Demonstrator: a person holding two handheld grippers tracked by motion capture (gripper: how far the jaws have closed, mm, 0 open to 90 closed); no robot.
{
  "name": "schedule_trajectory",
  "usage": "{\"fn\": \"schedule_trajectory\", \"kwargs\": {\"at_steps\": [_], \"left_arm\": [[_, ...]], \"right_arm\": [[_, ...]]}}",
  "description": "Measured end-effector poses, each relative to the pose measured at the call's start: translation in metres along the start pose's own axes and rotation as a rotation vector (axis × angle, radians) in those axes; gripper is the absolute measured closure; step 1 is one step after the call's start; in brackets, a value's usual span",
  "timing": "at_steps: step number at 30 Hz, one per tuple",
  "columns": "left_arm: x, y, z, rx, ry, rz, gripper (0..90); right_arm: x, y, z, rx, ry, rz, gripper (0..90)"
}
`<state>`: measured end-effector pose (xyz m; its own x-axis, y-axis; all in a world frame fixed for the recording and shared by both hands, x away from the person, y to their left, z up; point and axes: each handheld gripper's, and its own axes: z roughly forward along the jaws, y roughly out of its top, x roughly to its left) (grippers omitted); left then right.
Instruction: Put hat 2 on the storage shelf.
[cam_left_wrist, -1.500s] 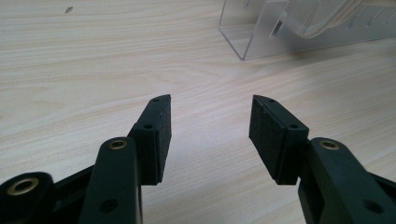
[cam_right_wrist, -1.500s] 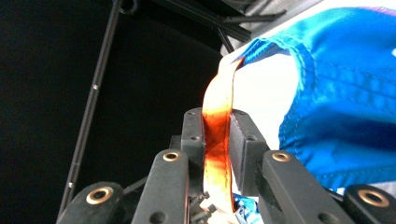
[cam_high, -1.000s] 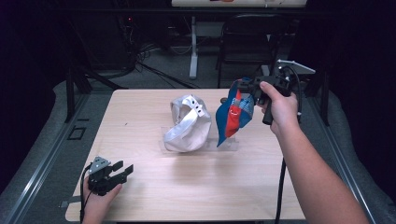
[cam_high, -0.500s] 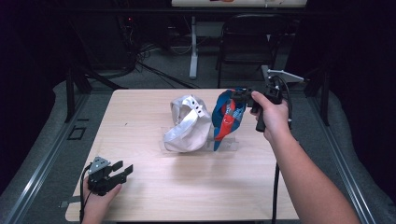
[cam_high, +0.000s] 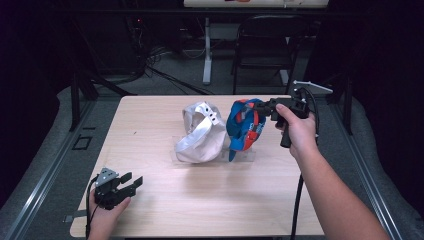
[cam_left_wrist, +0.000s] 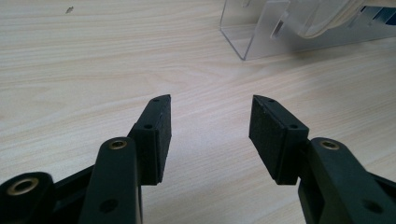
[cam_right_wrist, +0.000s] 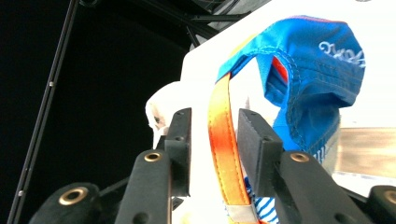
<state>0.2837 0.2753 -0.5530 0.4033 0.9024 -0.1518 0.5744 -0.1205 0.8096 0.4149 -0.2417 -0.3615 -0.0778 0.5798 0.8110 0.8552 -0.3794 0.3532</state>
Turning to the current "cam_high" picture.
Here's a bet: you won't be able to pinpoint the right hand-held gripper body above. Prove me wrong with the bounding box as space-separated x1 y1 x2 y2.
269 79 334 149

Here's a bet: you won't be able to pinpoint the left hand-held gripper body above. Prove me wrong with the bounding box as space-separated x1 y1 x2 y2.
92 167 127 211

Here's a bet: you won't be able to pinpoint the blue baseball cap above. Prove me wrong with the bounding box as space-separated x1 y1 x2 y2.
225 97 268 163

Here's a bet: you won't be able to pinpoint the white baseball cap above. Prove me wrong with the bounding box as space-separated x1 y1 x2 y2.
174 101 230 165

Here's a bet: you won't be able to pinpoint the person's left hand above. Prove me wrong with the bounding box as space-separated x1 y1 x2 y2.
87 195 132 235

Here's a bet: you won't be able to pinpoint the person's right hand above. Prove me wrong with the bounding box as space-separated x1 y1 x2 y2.
274 102 320 162

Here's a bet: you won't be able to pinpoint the white desk leg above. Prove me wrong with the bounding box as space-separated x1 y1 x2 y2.
278 68 290 86
201 17 214 86

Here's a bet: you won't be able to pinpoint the black folding chair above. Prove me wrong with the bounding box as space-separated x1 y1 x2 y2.
230 14 310 96

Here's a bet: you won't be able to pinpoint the black metal stand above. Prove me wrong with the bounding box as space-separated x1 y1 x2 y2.
68 70 138 132
309 70 355 136

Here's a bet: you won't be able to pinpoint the white desk top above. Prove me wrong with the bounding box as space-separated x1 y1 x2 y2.
182 0 330 9

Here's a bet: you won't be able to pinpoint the dark computer tower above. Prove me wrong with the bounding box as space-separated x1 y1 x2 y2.
79 12 147 77

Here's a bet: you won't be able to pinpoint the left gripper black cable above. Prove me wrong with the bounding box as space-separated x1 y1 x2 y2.
84 175 102 240

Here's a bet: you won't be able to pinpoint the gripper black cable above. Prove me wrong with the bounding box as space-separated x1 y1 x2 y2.
84 175 102 240
289 85 322 240

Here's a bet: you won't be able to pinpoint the grey metal table bracket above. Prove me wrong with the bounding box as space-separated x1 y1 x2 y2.
62 209 89 224

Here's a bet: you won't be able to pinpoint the grey metal floor rail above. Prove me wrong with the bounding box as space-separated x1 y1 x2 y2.
2 99 98 240
327 99 405 240

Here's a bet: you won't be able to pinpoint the black floor cables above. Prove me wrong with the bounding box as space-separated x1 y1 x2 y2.
143 64 215 96

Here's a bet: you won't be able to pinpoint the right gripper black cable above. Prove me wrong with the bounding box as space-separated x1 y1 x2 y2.
289 85 322 240

